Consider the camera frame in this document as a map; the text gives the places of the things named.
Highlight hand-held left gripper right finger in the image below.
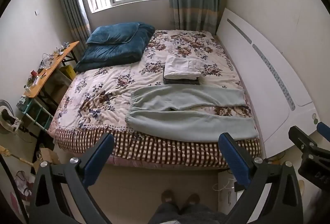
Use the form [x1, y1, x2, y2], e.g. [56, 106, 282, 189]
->
[218, 133, 303, 224]

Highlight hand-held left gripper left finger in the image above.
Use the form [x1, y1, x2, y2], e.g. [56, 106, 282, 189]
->
[29, 133, 115, 224]

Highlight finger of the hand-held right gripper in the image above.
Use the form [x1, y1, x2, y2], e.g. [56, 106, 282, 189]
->
[317, 122, 330, 138]
[289, 126, 318, 154]

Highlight light grey pants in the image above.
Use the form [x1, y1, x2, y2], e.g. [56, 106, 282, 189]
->
[125, 84, 259, 142]

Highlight folded white pants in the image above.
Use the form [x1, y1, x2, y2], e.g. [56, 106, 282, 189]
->
[164, 55, 202, 79]

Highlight white floor box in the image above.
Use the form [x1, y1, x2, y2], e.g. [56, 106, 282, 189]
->
[218, 170, 248, 212]

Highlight cardboard box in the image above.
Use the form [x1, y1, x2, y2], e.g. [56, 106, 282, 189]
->
[39, 148, 61, 166]

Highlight person's right shoe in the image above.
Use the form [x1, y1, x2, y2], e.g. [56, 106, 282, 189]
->
[184, 193, 201, 208]

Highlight person's shoe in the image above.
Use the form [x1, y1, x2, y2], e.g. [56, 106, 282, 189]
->
[184, 193, 201, 208]
[161, 190, 175, 205]

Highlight white bed headboard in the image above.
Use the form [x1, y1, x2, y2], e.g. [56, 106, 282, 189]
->
[216, 8, 321, 159]

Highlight floral blanket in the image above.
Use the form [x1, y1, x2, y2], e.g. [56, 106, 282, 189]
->
[54, 29, 262, 166]

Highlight person's left shoe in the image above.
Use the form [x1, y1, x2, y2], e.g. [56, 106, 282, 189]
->
[161, 190, 175, 205]

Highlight person's legs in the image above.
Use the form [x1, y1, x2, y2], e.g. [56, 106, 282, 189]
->
[148, 202, 219, 224]

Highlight teal rack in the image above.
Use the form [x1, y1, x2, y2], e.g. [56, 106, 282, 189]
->
[17, 96, 54, 133]

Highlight wooden stick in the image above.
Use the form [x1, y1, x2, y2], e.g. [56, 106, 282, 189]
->
[0, 145, 34, 167]

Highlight pink bag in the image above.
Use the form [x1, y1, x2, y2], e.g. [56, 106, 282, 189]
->
[10, 171, 37, 205]

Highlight yellow box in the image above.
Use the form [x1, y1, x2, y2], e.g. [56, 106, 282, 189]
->
[59, 64, 77, 83]

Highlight folded dark jeans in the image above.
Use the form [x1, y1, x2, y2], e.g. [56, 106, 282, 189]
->
[163, 67, 202, 86]

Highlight electric fan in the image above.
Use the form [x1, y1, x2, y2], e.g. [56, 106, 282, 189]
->
[0, 99, 21, 136]

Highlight wooden desk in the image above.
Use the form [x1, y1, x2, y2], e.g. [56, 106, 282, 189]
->
[24, 41, 80, 101]

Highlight blue duvet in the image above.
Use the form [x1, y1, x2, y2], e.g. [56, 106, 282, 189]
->
[75, 22, 156, 72]

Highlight blue pillow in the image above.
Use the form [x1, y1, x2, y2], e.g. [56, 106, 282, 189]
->
[86, 22, 141, 45]

